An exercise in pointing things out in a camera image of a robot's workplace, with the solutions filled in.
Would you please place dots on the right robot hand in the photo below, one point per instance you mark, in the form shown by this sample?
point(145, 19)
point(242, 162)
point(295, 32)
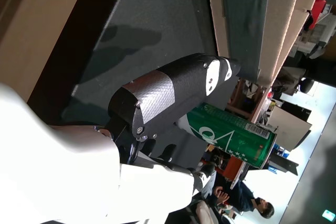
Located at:
point(157, 95)

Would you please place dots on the green aluminium drink can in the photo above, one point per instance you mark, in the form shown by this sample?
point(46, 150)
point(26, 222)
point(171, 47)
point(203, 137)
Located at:
point(236, 134)

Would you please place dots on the open cardboard box black tape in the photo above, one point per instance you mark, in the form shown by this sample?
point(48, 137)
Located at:
point(246, 24)

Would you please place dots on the wooden chair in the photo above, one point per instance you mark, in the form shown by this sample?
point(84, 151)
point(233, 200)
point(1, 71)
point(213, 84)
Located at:
point(242, 100)

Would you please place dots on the white flat board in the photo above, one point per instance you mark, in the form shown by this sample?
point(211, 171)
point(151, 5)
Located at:
point(288, 127)

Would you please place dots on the person in dark shirt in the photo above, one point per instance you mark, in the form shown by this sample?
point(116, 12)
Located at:
point(244, 200)

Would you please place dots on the red object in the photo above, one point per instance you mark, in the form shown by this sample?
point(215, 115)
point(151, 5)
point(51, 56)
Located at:
point(316, 11)

